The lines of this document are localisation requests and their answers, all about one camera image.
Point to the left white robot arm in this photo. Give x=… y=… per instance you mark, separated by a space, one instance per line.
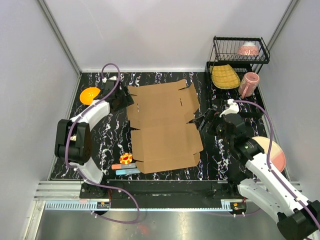
x=73 y=141

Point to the pink mug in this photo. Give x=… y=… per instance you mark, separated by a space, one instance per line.
x=248 y=84

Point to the orange marker pen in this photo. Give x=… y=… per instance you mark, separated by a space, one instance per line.
x=123 y=166

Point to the black wire dish rack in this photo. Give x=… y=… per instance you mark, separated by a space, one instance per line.
x=225 y=52

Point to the black marble table mat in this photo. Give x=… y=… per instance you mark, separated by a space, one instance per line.
x=112 y=136

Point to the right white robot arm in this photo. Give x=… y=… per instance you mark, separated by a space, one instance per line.
x=295 y=215

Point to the pink patterned bowl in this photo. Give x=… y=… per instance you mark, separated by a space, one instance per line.
x=248 y=49

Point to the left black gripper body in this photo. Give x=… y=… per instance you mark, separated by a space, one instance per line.
x=123 y=101

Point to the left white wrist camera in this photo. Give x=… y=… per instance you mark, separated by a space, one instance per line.
x=113 y=78

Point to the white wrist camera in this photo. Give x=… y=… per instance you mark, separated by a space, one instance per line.
x=113 y=78
x=232 y=108

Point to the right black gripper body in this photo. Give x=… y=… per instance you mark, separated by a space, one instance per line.
x=217 y=125

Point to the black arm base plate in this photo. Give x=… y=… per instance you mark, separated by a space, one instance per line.
x=174 y=194

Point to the yellow woven plate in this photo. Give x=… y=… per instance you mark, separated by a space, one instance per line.
x=224 y=77

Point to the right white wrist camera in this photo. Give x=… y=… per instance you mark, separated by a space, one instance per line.
x=232 y=108

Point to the blue marker pen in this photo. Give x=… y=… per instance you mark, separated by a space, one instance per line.
x=128 y=171

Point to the orange flower toy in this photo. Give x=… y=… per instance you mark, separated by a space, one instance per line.
x=126 y=158

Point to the orange bowl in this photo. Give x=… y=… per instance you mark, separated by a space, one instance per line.
x=88 y=95

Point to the pink round plate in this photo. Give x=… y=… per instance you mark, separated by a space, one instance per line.
x=277 y=155

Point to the brown cardboard box sheet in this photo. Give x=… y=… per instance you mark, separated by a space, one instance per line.
x=164 y=136

